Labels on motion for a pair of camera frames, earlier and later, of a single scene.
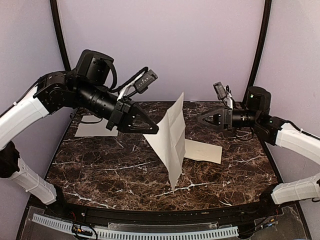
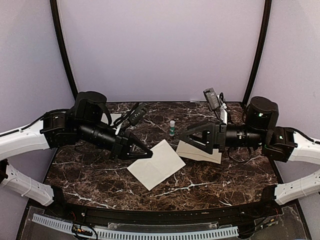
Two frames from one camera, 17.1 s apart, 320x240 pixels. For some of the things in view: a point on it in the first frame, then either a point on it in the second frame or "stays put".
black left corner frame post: x=53 y=4 stays put
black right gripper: x=226 y=116 to x=219 y=137
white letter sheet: x=169 y=143 to x=164 y=163
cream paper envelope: x=203 y=151 stays put
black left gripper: x=123 y=115 to x=121 y=147
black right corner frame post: x=261 y=50 stays put
